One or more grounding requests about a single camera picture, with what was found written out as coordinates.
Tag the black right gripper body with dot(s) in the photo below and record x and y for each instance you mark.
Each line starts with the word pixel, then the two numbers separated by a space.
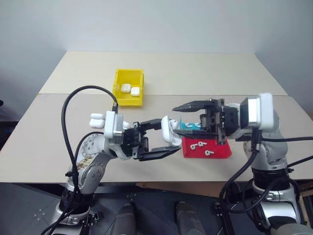
pixel 226 120

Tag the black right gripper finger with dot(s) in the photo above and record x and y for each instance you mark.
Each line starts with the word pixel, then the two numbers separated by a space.
pixel 198 134
pixel 193 106

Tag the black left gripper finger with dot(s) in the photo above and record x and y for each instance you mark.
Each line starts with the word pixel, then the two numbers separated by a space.
pixel 152 124
pixel 161 151

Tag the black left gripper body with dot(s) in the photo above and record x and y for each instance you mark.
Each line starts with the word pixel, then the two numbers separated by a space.
pixel 133 144

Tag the white earbud case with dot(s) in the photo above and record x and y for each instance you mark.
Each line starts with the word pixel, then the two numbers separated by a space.
pixel 97 116
pixel 125 88
pixel 134 92
pixel 166 133
pixel 97 123

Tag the white earbud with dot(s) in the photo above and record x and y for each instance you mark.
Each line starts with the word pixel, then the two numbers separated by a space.
pixel 202 144
pixel 194 146
pixel 174 124
pixel 196 124
pixel 209 153
pixel 188 124

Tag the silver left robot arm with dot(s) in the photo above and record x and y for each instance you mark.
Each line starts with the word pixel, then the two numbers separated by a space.
pixel 95 169

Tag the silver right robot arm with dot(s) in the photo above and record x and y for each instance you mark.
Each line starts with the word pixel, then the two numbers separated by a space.
pixel 271 151

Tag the yellow plastic bin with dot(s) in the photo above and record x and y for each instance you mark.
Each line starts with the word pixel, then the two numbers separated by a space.
pixel 127 101

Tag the closed white earbud case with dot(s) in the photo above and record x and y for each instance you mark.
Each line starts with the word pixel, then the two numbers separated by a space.
pixel 97 123
pixel 125 88
pixel 97 116
pixel 134 92

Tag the teal plastic tray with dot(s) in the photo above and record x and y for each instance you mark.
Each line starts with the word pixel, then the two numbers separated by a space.
pixel 183 125

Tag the red plastic tray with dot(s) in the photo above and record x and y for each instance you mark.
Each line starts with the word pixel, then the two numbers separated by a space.
pixel 220 150

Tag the wooden crate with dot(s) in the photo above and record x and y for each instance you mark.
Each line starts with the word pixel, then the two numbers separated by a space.
pixel 305 203

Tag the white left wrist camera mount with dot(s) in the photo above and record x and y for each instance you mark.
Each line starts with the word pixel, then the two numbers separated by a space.
pixel 113 127

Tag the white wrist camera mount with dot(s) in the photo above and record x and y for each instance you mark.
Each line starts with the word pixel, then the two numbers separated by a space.
pixel 265 110
pixel 113 127

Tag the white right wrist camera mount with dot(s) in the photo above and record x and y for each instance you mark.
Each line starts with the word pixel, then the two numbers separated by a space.
pixel 265 110

